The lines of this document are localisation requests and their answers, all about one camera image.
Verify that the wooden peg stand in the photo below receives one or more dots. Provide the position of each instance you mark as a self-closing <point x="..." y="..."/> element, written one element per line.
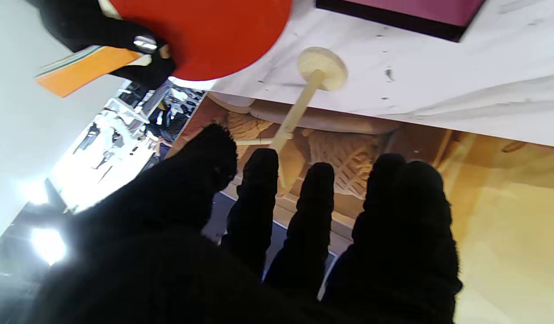
<point x="322" y="67"/>

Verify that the red black ping pong bat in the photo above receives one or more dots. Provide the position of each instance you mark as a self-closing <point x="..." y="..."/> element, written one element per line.
<point x="214" y="36"/>

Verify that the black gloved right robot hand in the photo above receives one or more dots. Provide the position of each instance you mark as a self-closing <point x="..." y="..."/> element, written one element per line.
<point x="74" y="27"/>

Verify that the printed living room backdrop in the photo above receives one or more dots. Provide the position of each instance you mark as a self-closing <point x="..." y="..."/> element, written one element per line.
<point x="506" y="225"/>

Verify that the black box with pink inside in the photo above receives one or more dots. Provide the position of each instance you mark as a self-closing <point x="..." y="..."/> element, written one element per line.
<point x="394" y="11"/>

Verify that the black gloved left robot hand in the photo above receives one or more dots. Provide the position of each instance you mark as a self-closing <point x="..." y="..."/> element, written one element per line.
<point x="169" y="261"/>

